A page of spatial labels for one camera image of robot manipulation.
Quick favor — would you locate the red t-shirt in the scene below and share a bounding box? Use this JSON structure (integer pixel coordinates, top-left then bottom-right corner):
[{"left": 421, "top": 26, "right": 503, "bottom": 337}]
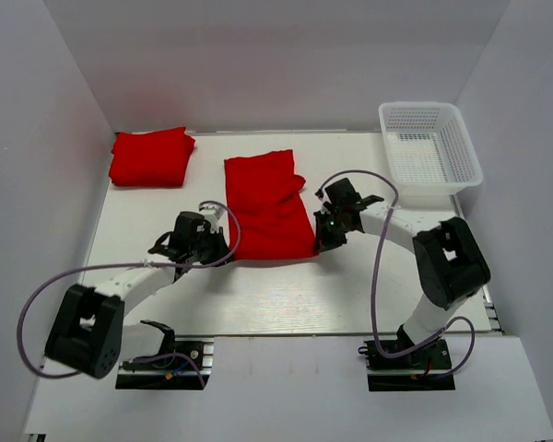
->
[
  {"left": 224, "top": 149, "right": 315, "bottom": 261},
  {"left": 109, "top": 127, "right": 195, "bottom": 188}
]

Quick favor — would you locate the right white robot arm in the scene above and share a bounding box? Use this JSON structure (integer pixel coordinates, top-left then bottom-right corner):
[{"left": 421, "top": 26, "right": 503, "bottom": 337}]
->
[{"left": 314, "top": 172, "right": 491, "bottom": 367}]

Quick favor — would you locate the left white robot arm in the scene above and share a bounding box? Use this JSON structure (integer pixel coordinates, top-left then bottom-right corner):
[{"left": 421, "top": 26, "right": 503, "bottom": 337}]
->
[{"left": 45, "top": 201, "right": 234, "bottom": 378}]

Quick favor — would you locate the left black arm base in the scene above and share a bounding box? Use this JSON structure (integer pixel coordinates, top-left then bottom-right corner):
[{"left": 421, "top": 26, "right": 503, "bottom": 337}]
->
[{"left": 115, "top": 320, "right": 214, "bottom": 391}]

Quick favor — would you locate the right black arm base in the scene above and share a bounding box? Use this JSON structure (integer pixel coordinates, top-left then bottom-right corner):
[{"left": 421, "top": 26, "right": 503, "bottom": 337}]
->
[{"left": 358, "top": 339, "right": 455, "bottom": 392}]

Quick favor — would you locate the folded red t-shirt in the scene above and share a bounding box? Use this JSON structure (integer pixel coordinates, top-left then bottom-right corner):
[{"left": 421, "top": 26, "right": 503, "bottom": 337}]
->
[{"left": 109, "top": 127, "right": 195, "bottom": 188}]

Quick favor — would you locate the white plastic basket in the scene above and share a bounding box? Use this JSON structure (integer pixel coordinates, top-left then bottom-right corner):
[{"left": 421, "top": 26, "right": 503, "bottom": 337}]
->
[{"left": 379, "top": 101, "right": 483, "bottom": 206}]

